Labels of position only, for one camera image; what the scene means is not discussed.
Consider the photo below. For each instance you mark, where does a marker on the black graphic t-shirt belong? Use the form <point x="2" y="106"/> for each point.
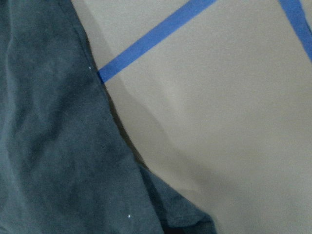
<point x="64" y="167"/>

